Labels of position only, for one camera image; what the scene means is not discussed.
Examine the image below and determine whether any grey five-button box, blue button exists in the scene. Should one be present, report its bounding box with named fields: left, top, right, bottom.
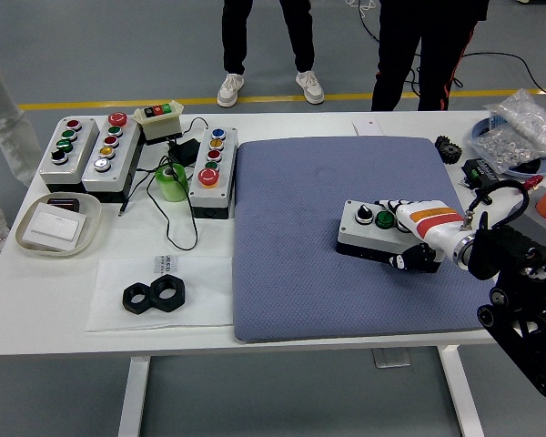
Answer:
left=188, top=126, right=239, bottom=220

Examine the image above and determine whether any white shallow tray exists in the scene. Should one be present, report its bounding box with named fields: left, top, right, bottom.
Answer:
left=15, top=192, right=103, bottom=259

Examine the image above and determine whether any green tape roll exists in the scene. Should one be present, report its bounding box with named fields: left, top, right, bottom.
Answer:
left=155, top=163, right=190, bottom=203

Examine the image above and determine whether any grey box with black selector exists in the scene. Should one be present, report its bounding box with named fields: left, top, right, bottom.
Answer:
left=39, top=116, right=100, bottom=193

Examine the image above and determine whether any black power adapter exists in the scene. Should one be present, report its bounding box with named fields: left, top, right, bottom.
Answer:
left=167, top=137, right=200, bottom=165

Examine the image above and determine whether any blue-grey quilted mat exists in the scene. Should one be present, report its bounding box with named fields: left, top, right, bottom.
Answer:
left=230, top=136, right=506, bottom=343

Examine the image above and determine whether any person in red-striped trousers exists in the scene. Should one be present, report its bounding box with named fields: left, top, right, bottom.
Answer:
left=370, top=0, right=491, bottom=112

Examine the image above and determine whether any grey bracket under table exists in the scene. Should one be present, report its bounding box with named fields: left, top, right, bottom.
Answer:
left=372, top=348, right=411, bottom=369

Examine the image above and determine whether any person in light grey top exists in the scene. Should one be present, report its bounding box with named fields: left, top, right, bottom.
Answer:
left=0, top=26, right=45, bottom=257

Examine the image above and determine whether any white floor cable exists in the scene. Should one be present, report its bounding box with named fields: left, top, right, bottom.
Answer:
left=345, top=0, right=379, bottom=20

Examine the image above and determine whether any white table leg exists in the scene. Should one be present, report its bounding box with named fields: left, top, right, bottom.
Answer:
left=117, top=357, right=152, bottom=437
left=438, top=345, right=486, bottom=437

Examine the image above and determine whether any black adapter cable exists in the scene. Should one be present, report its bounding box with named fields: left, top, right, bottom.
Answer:
left=117, top=117, right=210, bottom=251

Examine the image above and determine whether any black module with green terminals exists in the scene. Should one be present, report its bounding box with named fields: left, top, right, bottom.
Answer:
left=461, top=158, right=501, bottom=188

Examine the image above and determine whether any grey five-button box, silver button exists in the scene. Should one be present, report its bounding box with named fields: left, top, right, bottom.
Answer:
left=80, top=111, right=142, bottom=204

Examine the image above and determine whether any small dark brown box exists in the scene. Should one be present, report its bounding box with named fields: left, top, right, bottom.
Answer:
left=46, top=196, right=81, bottom=213

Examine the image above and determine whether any grey four-button control box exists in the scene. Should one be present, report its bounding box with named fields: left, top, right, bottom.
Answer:
left=335, top=199, right=440, bottom=274

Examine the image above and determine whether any white wall switch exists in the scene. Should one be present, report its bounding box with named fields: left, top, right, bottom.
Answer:
left=25, top=202, right=87, bottom=251

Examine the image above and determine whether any black floor cable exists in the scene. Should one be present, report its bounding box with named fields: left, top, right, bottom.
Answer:
left=357, top=8, right=546, bottom=102

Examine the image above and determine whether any black hex nut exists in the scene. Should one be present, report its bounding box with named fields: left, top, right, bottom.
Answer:
left=148, top=274, right=188, bottom=313
left=121, top=281, right=158, bottom=315

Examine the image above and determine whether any black gear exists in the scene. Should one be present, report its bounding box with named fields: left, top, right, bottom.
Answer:
left=435, top=135, right=463, bottom=166

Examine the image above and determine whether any white card with red mark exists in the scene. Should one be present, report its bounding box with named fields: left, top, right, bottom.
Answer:
left=352, top=118, right=383, bottom=137

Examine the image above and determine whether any blue plate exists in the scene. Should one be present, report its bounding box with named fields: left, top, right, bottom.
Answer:
left=470, top=116, right=546, bottom=178

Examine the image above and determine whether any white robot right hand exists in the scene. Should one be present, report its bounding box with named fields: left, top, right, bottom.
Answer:
left=373, top=198, right=468, bottom=274

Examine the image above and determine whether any person in white sneakers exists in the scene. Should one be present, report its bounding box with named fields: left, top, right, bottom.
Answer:
left=217, top=0, right=325, bottom=108

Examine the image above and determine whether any cream three-button switch box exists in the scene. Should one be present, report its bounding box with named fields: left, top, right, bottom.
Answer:
left=132, top=102, right=185, bottom=146

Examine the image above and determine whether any white printed paper sheet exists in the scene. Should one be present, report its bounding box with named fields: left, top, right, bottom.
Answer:
left=85, top=255, right=235, bottom=332

